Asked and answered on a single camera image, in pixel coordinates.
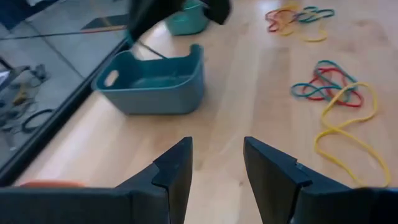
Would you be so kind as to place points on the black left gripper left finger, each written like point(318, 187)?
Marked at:
point(93, 205)

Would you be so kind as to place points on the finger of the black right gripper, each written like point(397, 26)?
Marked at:
point(217, 9)
point(149, 12)

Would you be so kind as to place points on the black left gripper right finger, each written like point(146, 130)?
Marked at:
point(311, 205)

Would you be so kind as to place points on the red rubber band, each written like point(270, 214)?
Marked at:
point(353, 105)
point(269, 23)

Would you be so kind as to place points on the yellow rubber band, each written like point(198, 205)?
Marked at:
point(376, 104)
point(317, 40)

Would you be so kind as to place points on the blue rubber band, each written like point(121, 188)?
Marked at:
point(293, 90)

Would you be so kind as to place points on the teal rubber band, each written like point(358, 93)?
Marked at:
point(329, 12)
point(325, 61)

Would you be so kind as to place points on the teal green plastic basket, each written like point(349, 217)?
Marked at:
point(186, 25)

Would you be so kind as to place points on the orange plastic basket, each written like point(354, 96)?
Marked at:
point(49, 183)

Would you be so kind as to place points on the dark blue plastic basket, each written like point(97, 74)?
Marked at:
point(155, 99)

